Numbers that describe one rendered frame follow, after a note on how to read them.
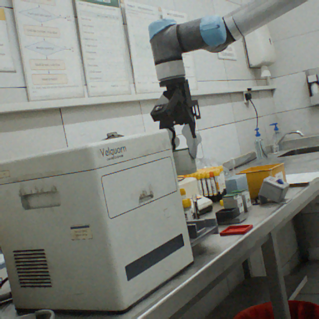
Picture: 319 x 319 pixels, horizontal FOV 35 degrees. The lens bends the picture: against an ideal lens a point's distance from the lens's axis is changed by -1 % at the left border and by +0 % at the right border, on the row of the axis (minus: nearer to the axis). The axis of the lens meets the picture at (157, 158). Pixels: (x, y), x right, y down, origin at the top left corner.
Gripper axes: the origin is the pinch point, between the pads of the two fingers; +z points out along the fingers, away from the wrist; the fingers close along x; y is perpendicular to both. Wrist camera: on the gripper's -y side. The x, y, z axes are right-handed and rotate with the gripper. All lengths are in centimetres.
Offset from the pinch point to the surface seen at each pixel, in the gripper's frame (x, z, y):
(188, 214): -0.1, 14.6, -2.7
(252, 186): 5, 17, 49
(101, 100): 53, -23, 38
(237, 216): -3.1, 20.7, 17.8
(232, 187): 5.0, 14.7, 34.8
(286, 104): 60, -8, 256
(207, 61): 63, -41, 150
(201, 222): -7.0, 15.6, -8.7
